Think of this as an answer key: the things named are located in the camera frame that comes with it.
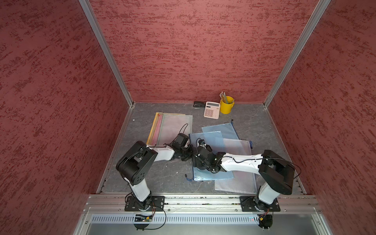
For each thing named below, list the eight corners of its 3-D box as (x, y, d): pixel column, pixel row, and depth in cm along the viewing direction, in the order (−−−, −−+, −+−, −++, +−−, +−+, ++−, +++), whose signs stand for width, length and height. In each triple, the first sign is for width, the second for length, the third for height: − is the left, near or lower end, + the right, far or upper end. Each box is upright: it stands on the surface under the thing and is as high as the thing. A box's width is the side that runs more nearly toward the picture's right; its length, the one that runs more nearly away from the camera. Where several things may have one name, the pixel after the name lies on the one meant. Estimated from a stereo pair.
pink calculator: (203, 117, 114) (203, 114, 111) (205, 103, 124) (205, 100, 121) (218, 119, 113) (219, 116, 110) (219, 105, 123) (220, 102, 120)
